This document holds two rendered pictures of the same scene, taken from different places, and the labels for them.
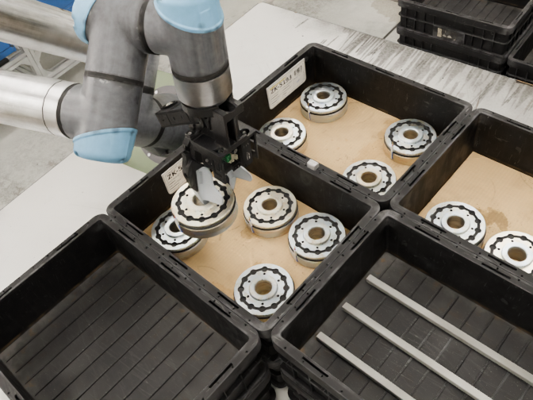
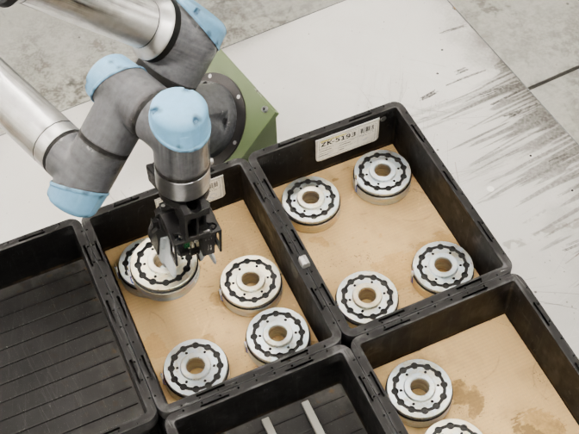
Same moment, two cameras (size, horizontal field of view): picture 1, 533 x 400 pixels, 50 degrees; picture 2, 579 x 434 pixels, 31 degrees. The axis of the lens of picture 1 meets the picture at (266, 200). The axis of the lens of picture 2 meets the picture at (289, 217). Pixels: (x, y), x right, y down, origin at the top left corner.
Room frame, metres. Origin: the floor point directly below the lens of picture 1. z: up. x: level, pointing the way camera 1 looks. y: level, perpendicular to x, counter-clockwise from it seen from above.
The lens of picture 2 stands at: (-0.18, -0.34, 2.33)
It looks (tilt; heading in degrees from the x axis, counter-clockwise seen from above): 54 degrees down; 17
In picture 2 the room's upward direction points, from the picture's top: 3 degrees counter-clockwise
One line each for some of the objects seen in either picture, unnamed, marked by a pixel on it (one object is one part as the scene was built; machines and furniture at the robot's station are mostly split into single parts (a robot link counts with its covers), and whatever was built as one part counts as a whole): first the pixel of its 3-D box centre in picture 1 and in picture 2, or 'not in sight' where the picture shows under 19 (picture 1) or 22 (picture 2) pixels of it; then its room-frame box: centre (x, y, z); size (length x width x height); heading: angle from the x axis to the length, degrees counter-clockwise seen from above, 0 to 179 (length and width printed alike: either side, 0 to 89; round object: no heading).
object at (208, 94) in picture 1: (205, 79); (184, 172); (0.62, 0.05, 1.22); 0.08 x 0.08 x 0.05
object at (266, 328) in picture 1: (238, 212); (206, 278); (0.64, 0.05, 0.92); 0.40 x 0.30 x 0.02; 39
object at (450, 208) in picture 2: (343, 134); (373, 231); (0.83, -0.18, 0.87); 0.40 x 0.30 x 0.11; 39
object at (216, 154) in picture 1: (216, 130); (187, 213); (0.61, 0.05, 1.14); 0.09 x 0.08 x 0.12; 39
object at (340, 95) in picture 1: (323, 98); (382, 172); (0.96, -0.17, 0.86); 0.10 x 0.10 x 0.01
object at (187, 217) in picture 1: (202, 201); (164, 262); (0.60, 0.10, 1.01); 0.10 x 0.10 x 0.01
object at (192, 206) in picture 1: (201, 199); (163, 260); (0.60, 0.10, 1.01); 0.05 x 0.05 x 0.01
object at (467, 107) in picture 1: (343, 115); (374, 213); (0.83, -0.18, 0.92); 0.40 x 0.30 x 0.02; 39
